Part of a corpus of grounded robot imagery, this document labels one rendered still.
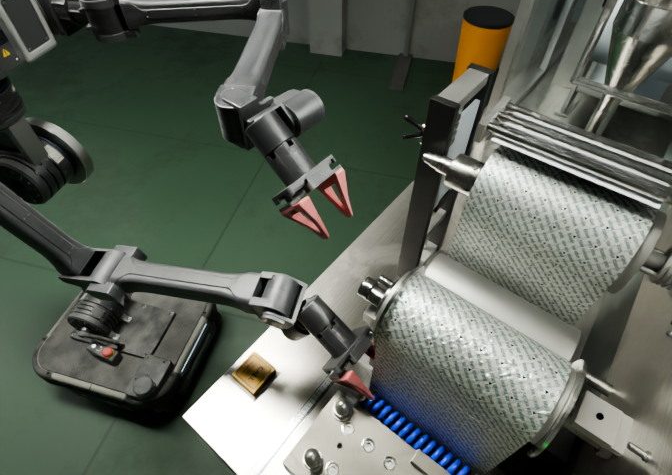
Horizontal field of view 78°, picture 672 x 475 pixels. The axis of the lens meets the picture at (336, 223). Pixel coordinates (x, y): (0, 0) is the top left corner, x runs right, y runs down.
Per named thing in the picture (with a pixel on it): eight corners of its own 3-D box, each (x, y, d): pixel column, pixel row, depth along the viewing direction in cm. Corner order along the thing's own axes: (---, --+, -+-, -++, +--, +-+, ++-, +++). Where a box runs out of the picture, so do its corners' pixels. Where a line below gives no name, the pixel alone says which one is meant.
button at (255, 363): (255, 354, 97) (253, 350, 95) (277, 373, 94) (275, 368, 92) (233, 378, 94) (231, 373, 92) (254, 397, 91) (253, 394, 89)
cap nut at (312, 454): (311, 444, 73) (310, 437, 69) (327, 458, 71) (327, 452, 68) (297, 462, 71) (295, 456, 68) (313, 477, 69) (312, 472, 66)
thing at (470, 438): (370, 387, 80) (377, 345, 66) (482, 474, 71) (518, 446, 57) (369, 389, 80) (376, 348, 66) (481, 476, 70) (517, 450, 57)
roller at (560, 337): (435, 277, 86) (447, 241, 77) (559, 350, 75) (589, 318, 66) (404, 318, 80) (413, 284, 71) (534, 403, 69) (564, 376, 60)
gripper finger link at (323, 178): (320, 238, 68) (285, 192, 66) (347, 213, 71) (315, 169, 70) (342, 230, 62) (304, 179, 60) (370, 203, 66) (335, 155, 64)
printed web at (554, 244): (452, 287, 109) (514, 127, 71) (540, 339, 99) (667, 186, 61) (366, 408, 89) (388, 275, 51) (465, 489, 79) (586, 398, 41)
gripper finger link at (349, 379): (357, 409, 76) (322, 371, 75) (379, 378, 79) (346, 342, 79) (374, 410, 70) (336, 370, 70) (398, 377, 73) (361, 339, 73)
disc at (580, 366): (551, 383, 65) (595, 341, 54) (554, 385, 65) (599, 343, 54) (513, 466, 58) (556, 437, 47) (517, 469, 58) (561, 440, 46)
